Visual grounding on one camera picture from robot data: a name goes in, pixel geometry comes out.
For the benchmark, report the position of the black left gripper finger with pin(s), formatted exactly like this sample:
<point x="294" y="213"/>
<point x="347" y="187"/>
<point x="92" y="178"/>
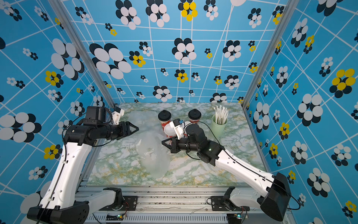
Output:
<point x="133" y="132"/>
<point x="130" y="126"/>

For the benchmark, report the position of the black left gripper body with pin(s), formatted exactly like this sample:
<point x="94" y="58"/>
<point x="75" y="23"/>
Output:
<point x="122" y="131"/>

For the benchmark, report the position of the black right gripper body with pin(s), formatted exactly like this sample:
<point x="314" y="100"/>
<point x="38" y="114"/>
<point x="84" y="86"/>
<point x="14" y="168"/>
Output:
<point x="180" y="145"/>

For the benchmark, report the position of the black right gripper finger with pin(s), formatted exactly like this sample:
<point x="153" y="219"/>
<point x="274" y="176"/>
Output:
<point x="167" y="142"/>
<point x="172" y="149"/>

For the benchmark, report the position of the translucent plastic carrier bag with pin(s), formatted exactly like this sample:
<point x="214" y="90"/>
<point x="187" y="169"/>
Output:
<point x="153" y="155"/>

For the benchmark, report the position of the red cup white lid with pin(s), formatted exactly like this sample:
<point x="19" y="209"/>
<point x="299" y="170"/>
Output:
<point x="169" y="131"/>

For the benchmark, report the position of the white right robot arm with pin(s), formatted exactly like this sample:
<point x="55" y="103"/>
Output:
<point x="272" y="192"/>

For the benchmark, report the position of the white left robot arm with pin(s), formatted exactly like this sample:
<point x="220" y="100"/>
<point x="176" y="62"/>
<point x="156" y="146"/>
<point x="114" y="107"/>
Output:
<point x="58" y="205"/>

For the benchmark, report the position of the green straw holder cup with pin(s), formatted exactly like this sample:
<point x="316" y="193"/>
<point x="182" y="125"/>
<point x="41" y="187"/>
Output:
<point x="217" y="129"/>

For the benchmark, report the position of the white paper straws bundle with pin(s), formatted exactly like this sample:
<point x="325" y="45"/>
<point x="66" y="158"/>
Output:
<point x="221" y="115"/>

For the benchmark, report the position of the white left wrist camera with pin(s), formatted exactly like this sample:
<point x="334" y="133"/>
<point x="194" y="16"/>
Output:
<point x="116" y="115"/>

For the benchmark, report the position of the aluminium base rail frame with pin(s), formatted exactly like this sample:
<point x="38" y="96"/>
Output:
<point x="177" y="205"/>

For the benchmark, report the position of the aluminium left corner post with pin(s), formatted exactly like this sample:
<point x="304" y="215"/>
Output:
<point x="59" y="10"/>

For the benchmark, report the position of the aluminium corner post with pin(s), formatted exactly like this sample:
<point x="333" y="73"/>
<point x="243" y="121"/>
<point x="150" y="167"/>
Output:
<point x="59" y="10"/>
<point x="280" y="29"/>

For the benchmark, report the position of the aluminium right corner post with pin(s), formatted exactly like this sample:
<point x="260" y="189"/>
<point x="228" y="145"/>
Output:
<point x="280" y="29"/>

